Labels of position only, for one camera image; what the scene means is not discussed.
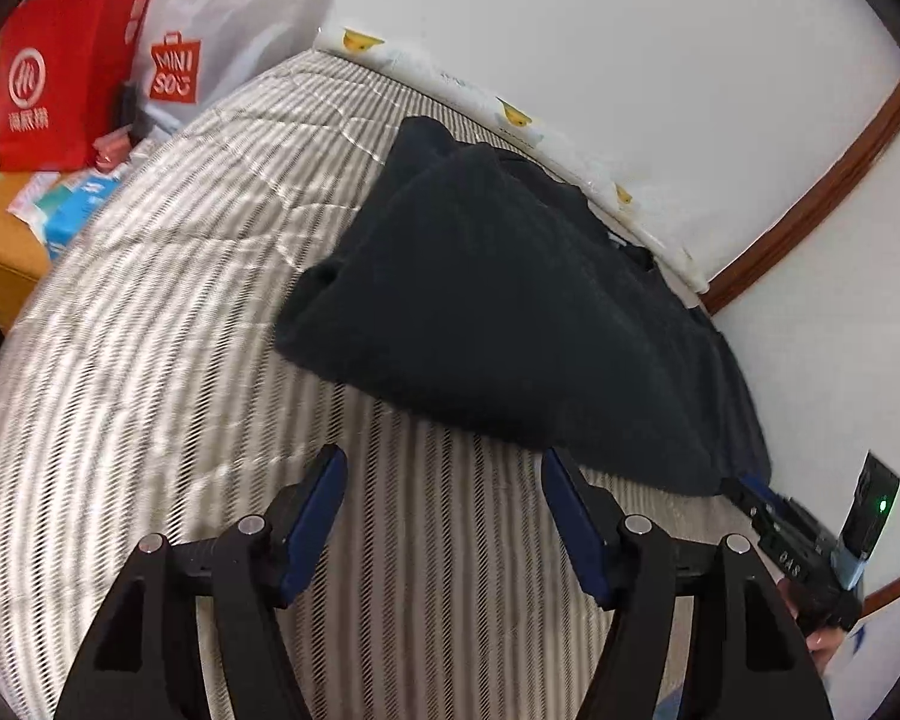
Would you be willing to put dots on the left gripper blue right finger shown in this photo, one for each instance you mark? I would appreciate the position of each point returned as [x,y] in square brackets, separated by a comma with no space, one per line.
[586,517]

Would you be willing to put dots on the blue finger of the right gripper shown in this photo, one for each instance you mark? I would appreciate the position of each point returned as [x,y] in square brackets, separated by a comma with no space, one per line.
[752,497]

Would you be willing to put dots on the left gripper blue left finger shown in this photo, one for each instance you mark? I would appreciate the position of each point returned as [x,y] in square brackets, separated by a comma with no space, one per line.
[301,517]

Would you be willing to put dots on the black long-sleeve sweatshirt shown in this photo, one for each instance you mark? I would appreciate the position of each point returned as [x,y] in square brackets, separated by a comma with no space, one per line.
[474,290]

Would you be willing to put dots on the person's right hand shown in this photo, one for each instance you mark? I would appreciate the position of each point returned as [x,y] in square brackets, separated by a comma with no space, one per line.
[823,643]

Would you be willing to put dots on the striped grey white quilt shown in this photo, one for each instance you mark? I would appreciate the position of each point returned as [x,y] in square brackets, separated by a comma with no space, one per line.
[139,391]

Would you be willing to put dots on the wooden bedside table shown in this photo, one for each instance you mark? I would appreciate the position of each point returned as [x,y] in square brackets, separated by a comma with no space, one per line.
[23,261]

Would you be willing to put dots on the blue white packet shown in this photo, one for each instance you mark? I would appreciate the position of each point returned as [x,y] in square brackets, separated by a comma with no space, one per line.
[71,206]

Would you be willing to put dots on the white Miniso plastic bag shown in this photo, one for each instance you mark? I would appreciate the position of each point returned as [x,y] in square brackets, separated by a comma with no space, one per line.
[192,53]

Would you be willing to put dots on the red paper shopping bag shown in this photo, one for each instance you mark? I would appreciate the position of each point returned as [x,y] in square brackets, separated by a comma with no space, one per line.
[63,65]

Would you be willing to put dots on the brown wooden door frame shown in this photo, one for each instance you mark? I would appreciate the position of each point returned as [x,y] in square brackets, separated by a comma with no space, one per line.
[818,202]

